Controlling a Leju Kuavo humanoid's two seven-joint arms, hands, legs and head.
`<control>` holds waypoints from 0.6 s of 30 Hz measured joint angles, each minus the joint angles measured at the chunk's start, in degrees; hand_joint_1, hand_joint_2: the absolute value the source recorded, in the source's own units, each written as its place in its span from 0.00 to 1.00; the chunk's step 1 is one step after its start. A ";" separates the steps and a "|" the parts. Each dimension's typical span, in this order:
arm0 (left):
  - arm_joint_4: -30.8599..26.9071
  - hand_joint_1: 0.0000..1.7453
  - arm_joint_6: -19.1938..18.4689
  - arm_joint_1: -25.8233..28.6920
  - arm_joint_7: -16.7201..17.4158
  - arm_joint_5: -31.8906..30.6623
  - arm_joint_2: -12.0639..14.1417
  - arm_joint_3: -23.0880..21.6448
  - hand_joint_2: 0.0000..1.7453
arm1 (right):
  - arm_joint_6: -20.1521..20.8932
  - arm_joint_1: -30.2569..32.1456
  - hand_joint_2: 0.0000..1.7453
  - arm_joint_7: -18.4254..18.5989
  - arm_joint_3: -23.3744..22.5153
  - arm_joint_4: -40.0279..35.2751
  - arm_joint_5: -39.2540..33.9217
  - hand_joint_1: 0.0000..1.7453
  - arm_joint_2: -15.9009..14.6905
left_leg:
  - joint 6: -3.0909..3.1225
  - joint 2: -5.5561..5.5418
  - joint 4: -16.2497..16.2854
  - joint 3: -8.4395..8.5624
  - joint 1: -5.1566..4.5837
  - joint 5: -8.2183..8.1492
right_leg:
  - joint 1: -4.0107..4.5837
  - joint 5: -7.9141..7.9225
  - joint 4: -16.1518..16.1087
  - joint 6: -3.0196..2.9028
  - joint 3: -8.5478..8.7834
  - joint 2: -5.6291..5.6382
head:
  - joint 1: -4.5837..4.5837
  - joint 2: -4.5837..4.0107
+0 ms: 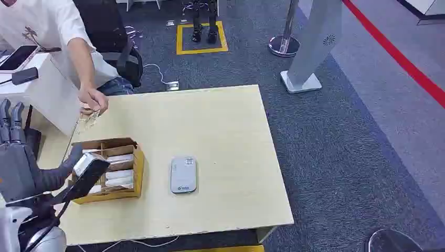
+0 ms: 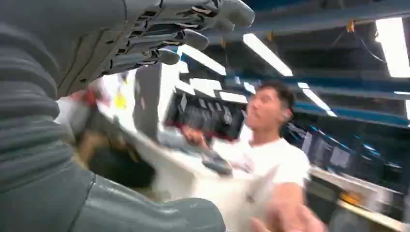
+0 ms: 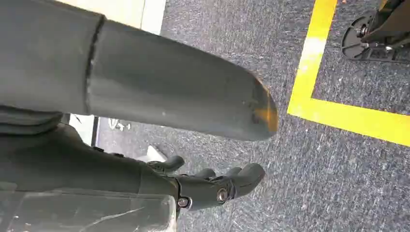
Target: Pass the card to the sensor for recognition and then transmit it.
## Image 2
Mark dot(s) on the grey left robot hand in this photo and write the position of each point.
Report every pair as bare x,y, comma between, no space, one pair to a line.
96,35

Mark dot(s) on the small yellow tag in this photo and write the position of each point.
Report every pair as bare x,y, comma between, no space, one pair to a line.
120,101

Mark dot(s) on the grey square pillar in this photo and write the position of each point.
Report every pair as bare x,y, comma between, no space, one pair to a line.
147,99

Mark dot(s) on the long ceiling light panel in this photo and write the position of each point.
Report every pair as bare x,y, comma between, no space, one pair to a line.
267,54
393,48
201,59
233,97
206,86
317,100

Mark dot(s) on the ribbed grey left arm sleeve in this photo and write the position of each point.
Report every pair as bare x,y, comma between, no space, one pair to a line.
29,128

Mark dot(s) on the black panel with white tags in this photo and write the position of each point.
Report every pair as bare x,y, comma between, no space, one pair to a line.
205,117

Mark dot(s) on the person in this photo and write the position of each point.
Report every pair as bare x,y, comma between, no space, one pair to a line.
272,160

